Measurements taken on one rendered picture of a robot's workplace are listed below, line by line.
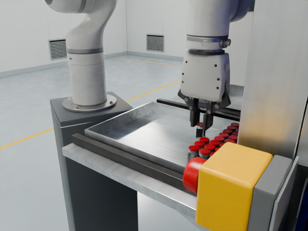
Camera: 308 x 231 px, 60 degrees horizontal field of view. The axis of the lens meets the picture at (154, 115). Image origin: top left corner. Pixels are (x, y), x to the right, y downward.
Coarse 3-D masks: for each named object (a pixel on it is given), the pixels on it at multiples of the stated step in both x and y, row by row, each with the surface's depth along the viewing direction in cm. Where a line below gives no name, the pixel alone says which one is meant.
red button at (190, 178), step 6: (192, 162) 30; (198, 162) 30; (204, 162) 30; (186, 168) 30; (192, 168) 29; (198, 168) 29; (186, 174) 29; (192, 174) 29; (186, 180) 29; (192, 180) 29; (186, 186) 30; (192, 186) 29
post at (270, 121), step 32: (256, 0) 27; (288, 0) 25; (256, 32) 28; (288, 32) 26; (256, 64) 29; (288, 64) 27; (256, 96) 30; (288, 96) 28; (256, 128) 31; (288, 128) 29
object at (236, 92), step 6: (234, 84) 100; (234, 90) 100; (240, 90) 99; (234, 96) 97; (240, 96) 97; (204, 102) 80; (234, 102) 91; (240, 102) 91; (222, 108) 77; (228, 108) 76; (234, 108) 85; (240, 108) 85; (234, 114) 75; (240, 114) 74
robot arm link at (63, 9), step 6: (48, 0) 76; (54, 0) 75; (60, 0) 75; (66, 0) 76; (72, 0) 77; (78, 0) 78; (84, 0) 79; (54, 6) 77; (60, 6) 77; (66, 6) 77; (72, 6) 78; (78, 6) 79; (60, 12) 80; (66, 12) 80; (72, 12) 81; (78, 12) 83
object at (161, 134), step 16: (128, 112) 73; (144, 112) 79; (160, 112) 80; (176, 112) 77; (96, 128) 64; (112, 128) 69; (128, 128) 70; (144, 128) 70; (160, 128) 70; (176, 128) 70; (192, 128) 70; (224, 128) 69; (112, 144) 57; (128, 144) 62; (144, 144) 62; (160, 144) 62; (176, 144) 62; (192, 144) 62; (160, 160) 50; (176, 160) 55
